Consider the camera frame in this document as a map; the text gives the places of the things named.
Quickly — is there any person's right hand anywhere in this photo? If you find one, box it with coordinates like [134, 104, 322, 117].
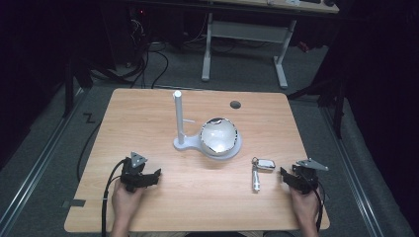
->
[289, 186, 322, 225]

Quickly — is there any white stand with pole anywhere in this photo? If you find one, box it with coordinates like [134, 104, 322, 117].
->
[172, 90, 243, 162]

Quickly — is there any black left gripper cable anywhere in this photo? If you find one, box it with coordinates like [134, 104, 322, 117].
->
[100, 158, 128, 237]

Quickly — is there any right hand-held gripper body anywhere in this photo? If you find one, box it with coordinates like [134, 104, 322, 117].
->
[291, 158, 330, 196]

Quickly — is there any bundle of black cables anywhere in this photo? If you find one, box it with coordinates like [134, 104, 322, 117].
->
[92, 13, 170, 90]

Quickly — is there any metal floor rail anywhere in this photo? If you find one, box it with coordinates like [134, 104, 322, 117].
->
[0, 88, 87, 235]
[319, 105, 385, 237]

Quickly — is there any white-framed desk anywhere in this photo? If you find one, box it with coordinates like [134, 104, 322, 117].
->
[184, 0, 341, 91]

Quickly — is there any key bunch with white fob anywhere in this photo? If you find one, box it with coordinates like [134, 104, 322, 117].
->
[251, 156, 277, 194]

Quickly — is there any white bowl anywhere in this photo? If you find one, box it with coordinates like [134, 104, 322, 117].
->
[199, 117, 239, 158]

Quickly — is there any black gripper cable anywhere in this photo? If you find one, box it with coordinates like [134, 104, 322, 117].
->
[100, 158, 128, 237]
[304, 174, 328, 233]

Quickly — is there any black floor cable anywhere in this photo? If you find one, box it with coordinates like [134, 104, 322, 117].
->
[76, 120, 104, 183]

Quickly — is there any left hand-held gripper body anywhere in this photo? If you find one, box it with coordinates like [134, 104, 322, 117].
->
[120, 151, 153, 194]

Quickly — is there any dark metal stand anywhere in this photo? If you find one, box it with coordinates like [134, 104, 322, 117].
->
[287, 73, 348, 140]
[61, 57, 95, 119]

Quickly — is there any black tape strip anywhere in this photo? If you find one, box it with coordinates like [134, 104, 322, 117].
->
[61, 198, 87, 209]

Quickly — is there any person's left hand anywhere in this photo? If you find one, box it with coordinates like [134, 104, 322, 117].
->
[111, 179, 145, 222]

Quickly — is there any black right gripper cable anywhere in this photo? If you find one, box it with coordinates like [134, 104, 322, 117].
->
[304, 174, 328, 233]

